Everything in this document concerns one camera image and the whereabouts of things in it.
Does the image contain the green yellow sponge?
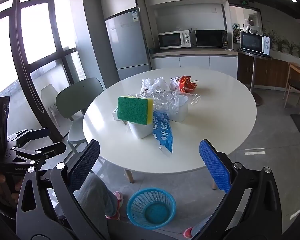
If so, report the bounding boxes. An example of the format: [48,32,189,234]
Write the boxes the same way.
[117,96,154,125]

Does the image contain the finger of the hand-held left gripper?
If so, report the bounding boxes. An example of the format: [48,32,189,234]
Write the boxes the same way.
[7,127,51,147]
[11,142,67,166]

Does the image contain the green chair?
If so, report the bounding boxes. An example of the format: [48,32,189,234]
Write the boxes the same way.
[55,77,105,154]

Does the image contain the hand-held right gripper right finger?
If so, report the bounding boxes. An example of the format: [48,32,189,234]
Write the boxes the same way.
[192,139,283,240]

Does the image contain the white counter cabinets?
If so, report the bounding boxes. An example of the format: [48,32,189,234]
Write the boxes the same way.
[149,48,238,79]

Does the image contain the white plastic cup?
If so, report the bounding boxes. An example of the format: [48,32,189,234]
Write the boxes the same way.
[127,121,154,140]

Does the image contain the pink shoe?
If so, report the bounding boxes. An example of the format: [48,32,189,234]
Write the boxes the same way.
[182,227,194,239]
[106,191,124,220]

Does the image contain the clear plastic wrapper strip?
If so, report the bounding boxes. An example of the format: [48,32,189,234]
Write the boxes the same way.
[187,93,202,105]

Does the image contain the black window frame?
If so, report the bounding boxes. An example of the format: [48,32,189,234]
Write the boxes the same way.
[0,0,78,140]

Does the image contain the crumpled clear plastic wrap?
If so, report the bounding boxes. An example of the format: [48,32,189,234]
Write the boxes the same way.
[129,91,190,117]

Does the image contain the small white box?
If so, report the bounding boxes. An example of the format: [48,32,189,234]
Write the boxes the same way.
[112,107,128,122]

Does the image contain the white plastic bag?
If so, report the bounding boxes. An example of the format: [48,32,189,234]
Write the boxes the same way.
[141,77,170,94]

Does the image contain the white plastic container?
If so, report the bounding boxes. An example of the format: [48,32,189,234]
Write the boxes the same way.
[169,102,189,122]

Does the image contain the blue plastic bag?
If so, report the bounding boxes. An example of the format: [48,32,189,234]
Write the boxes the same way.
[152,110,173,157]

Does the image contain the person's left leg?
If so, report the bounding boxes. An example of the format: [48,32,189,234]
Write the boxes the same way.
[74,174,119,240]

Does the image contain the white microwave black door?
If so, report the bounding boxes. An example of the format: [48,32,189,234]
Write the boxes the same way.
[240,32,272,56]

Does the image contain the row of green plants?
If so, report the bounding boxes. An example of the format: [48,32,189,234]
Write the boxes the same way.
[264,29,300,58]

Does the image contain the silver refrigerator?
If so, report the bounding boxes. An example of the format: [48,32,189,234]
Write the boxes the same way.
[104,10,152,80]

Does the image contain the potted green plant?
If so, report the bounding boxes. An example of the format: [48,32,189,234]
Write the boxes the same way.
[232,23,241,43]

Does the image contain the wooden chair dark seat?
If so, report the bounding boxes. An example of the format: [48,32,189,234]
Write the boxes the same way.
[284,78,300,115]

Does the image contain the blue plastic basket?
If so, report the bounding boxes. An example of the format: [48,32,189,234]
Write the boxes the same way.
[126,187,177,230]

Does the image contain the white round table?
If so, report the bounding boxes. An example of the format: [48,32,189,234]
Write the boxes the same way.
[82,67,257,191]

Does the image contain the wooden counter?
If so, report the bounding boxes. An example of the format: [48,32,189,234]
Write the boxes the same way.
[237,50,290,88]

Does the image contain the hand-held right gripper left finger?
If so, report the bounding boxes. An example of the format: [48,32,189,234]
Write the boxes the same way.
[16,139,108,240]

